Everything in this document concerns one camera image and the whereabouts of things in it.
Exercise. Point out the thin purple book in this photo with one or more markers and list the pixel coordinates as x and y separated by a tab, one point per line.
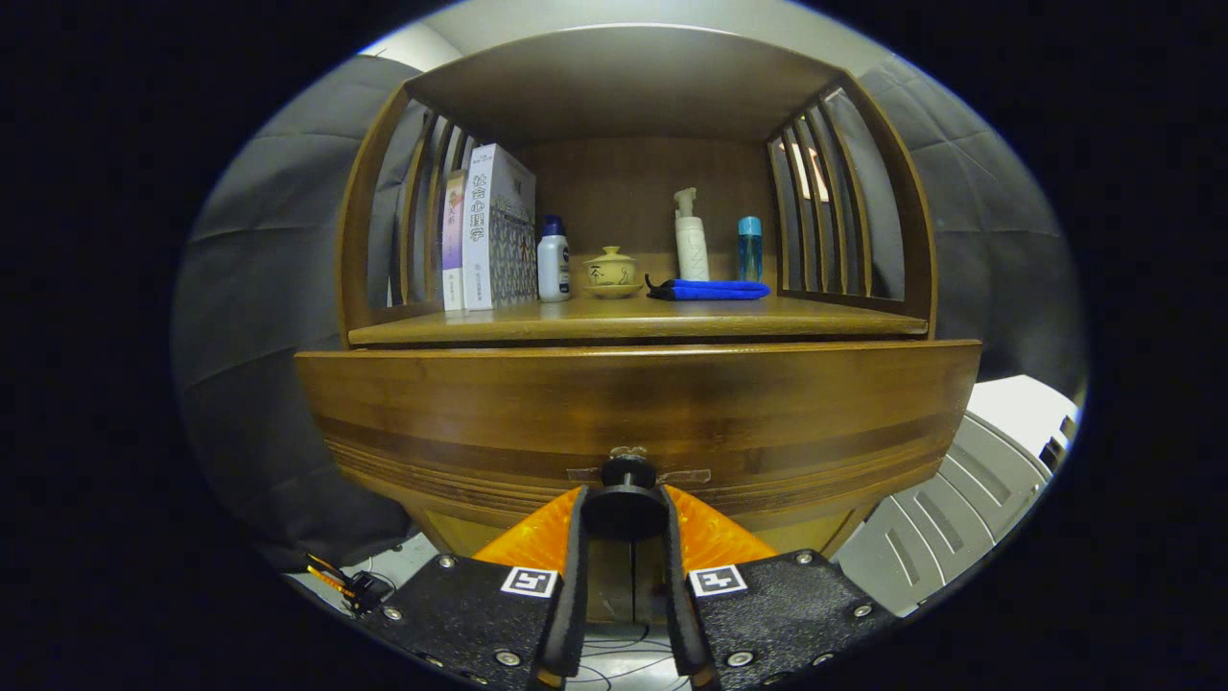
453	240

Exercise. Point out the white bottle with blue cap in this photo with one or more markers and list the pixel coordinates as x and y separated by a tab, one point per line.
554	269

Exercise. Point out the yellow lidded ceramic teacup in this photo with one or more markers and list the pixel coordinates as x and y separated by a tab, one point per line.
611	272

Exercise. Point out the white storage cabinet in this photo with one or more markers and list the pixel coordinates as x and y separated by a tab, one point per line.
959	499

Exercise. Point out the thick white book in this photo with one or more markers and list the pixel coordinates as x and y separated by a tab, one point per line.
499	240

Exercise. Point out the white pump bottle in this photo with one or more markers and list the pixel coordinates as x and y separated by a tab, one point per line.
692	250

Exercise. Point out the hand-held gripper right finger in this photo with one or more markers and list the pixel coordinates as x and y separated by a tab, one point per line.
676	605

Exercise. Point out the blue folded cloth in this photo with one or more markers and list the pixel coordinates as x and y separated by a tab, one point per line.
710	290

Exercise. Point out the brown wooden countertop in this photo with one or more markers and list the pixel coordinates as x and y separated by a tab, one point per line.
614	321

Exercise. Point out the brown wooden cabinet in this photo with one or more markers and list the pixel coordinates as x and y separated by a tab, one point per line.
624	86

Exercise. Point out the brown wooden drawer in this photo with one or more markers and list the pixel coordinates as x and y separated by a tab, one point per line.
633	403

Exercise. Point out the black drawer knob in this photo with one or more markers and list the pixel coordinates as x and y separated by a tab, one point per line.
624	499

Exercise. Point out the teal transparent bottle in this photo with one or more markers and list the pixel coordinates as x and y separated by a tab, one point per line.
749	254

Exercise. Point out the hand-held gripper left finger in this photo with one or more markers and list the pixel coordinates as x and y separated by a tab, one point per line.
574	595

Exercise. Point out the orange black small object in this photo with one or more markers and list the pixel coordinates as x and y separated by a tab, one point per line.
331	579

